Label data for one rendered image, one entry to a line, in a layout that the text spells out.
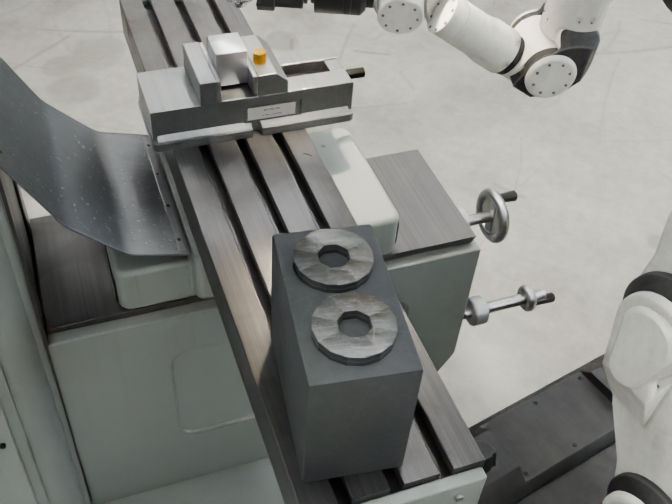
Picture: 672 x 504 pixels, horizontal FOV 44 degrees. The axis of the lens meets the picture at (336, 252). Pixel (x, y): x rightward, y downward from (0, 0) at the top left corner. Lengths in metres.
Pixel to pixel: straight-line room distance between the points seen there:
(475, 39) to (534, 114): 2.02
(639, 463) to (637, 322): 0.28
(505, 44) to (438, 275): 0.49
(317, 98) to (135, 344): 0.52
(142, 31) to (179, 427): 0.77
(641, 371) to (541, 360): 1.26
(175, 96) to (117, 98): 1.82
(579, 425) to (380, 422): 0.69
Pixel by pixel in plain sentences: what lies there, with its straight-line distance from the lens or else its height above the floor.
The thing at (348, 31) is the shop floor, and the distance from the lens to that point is 3.62.
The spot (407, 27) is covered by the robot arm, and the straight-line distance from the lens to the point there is 1.21.
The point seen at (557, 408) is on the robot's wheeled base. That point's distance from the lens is 1.55.
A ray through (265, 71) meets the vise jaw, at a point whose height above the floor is 1.05.
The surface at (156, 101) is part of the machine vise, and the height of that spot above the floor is 1.01.
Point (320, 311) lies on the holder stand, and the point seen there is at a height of 1.14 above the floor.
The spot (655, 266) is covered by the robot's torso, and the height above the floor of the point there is 1.07.
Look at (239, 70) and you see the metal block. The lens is 1.39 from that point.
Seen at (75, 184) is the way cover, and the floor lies 0.95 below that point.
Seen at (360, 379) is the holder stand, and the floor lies 1.13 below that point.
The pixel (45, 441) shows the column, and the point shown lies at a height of 0.54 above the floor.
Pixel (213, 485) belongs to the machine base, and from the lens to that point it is 1.84.
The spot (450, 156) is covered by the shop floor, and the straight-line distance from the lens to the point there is 2.98.
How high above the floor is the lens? 1.80
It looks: 45 degrees down
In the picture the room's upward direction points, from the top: 5 degrees clockwise
